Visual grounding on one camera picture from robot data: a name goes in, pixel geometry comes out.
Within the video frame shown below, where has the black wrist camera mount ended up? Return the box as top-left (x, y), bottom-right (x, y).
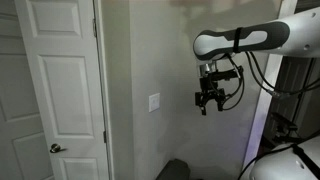
top-left (208, 66), bottom-right (245, 83)

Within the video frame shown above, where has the dark equipment behind post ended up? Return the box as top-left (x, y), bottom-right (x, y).
top-left (268, 111), bottom-right (299, 145)

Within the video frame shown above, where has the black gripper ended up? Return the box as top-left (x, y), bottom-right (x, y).
top-left (194, 75), bottom-right (228, 116)

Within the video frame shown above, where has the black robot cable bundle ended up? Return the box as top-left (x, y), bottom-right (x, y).
top-left (245, 51), bottom-right (320, 98)

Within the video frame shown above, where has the grey flat floor object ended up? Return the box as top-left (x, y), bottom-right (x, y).
top-left (155, 158), bottom-right (192, 180)

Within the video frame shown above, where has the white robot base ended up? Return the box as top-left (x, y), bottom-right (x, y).
top-left (249, 135), bottom-right (320, 180)

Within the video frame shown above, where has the white panelled door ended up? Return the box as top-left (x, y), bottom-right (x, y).
top-left (0, 0), bottom-right (111, 180)

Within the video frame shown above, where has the black strap on arm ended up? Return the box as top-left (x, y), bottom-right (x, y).
top-left (232, 27), bottom-right (243, 54)

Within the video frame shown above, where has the white vertical trim post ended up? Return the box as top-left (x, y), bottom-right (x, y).
top-left (240, 0), bottom-right (299, 173)

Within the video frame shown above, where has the white light switch plate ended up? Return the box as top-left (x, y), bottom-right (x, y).
top-left (148, 92), bottom-right (161, 113)

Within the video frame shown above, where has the metal door knob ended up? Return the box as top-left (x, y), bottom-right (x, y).
top-left (49, 143), bottom-right (67, 154)

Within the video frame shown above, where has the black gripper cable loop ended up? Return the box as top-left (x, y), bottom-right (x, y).
top-left (221, 54), bottom-right (246, 112)

